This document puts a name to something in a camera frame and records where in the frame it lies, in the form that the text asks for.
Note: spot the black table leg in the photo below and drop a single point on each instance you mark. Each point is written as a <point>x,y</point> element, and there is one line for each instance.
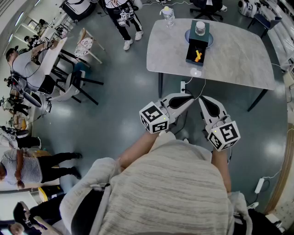
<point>160,85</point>
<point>257,99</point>

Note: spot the blue chair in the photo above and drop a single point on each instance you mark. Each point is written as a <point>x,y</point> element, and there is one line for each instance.
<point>264,21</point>

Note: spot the black bulky bag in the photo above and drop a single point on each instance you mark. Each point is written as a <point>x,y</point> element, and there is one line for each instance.
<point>78,9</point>

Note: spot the white rounded machine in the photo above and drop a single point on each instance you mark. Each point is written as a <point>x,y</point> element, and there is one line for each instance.
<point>247,8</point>

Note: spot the dark blue drawer box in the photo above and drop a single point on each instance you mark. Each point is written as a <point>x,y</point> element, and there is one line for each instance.
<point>192,29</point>

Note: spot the black office chair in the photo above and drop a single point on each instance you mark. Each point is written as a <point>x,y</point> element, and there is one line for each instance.
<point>207,9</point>

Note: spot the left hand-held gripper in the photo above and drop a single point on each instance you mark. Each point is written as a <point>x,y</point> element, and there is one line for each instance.
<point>152,119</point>

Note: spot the white chair black legs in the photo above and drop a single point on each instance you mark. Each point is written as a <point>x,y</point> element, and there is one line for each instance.
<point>69,89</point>

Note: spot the white long table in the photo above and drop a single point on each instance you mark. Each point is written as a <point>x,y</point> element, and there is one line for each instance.
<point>55,55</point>

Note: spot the person's right forearm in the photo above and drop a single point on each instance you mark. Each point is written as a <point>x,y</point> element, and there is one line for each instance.
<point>220,167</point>

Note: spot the white power strip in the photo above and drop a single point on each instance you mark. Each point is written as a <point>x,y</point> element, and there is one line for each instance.
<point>182,86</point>
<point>259,185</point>

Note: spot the white round charger pad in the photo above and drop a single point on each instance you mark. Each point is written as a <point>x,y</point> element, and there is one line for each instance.
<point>195,72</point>

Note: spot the blue plate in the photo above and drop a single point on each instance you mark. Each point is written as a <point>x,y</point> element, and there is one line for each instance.
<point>186,37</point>

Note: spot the yellow toy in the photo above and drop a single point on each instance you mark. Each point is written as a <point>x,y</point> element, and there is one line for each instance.
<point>198,55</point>

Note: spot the person in white shirt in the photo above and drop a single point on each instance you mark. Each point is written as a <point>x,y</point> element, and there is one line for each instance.
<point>165,183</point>

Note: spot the clear water bottle yellow cap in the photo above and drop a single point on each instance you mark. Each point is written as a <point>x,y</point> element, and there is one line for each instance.
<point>168,17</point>

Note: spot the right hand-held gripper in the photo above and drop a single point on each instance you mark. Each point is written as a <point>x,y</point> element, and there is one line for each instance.
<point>225,135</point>

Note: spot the glass jar white lid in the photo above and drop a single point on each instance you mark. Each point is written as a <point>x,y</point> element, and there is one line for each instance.
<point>200,28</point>

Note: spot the person's left forearm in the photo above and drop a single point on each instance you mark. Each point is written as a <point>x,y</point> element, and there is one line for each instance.
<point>135,151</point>

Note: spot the wooden chair floral cushion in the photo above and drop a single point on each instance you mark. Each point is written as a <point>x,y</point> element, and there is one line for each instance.
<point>85,47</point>

